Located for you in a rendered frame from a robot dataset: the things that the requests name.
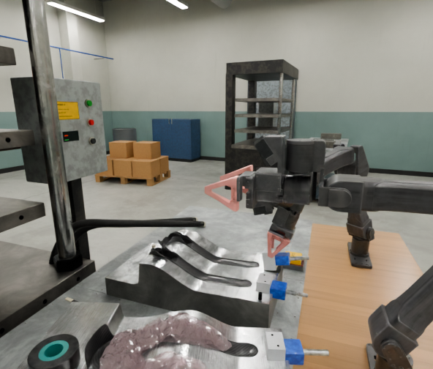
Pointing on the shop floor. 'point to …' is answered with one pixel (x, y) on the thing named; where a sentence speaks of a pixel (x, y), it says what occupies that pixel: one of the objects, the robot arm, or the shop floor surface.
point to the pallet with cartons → (135, 162)
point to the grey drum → (124, 134)
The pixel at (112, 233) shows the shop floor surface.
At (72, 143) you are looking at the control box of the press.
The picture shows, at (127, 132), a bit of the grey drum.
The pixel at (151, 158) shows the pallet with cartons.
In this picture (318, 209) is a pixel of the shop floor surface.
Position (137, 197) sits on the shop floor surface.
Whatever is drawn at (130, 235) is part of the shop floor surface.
